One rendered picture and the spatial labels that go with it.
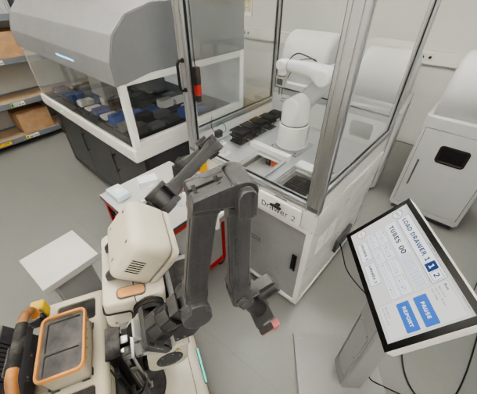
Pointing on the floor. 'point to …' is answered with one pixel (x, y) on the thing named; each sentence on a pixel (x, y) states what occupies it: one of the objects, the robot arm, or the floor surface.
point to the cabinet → (300, 245)
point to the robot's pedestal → (64, 267)
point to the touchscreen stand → (340, 359)
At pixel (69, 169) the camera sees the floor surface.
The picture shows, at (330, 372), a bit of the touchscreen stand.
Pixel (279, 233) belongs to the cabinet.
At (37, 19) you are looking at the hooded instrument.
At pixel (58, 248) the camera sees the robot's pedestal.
